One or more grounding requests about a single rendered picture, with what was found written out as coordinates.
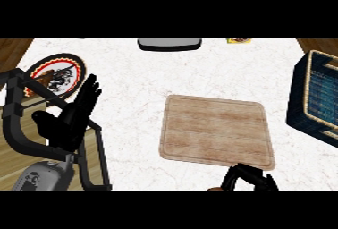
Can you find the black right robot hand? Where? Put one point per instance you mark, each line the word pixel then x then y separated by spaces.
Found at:
pixel 247 180

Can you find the black and grey appliance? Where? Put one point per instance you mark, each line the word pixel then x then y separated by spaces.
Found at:
pixel 169 44

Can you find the white disc with black rim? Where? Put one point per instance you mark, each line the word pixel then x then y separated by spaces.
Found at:
pixel 57 76

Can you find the brown sweet potato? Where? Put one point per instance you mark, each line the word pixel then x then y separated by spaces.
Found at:
pixel 215 188

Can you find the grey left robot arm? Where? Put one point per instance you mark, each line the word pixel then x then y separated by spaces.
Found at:
pixel 43 176

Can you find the pale wooden cutting board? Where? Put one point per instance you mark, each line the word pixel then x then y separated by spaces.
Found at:
pixel 216 131

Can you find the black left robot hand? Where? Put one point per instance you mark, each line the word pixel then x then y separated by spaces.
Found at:
pixel 73 122

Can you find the dark blue wicker basket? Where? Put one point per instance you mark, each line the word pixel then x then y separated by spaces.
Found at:
pixel 319 95

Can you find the yellow printed packet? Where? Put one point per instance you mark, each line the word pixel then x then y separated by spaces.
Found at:
pixel 240 40

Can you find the black frame wooden tiered rack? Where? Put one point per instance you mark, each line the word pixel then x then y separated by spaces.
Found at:
pixel 14 98

